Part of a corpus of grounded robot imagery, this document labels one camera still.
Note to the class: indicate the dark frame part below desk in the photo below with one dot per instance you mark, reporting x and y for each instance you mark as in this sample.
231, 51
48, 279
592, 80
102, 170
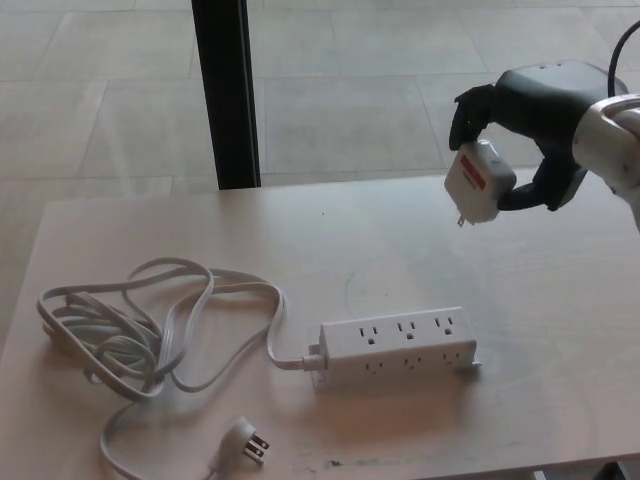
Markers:
628, 472

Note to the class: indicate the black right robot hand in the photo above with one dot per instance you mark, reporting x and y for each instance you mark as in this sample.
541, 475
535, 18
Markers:
545, 105

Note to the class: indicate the white three-prong angled plug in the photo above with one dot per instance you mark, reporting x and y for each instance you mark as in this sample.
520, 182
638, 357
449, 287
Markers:
241, 437

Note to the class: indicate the white six-outlet power strip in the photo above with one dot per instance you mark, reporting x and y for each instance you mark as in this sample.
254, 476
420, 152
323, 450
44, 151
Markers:
345, 345

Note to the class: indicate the black vertical window post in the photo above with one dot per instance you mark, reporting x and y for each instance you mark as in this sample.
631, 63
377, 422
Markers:
226, 100

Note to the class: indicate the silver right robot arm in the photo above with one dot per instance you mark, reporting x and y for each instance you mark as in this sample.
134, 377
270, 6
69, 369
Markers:
612, 140

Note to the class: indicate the white square charger adapter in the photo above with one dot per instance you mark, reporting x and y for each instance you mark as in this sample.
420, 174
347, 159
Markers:
475, 190

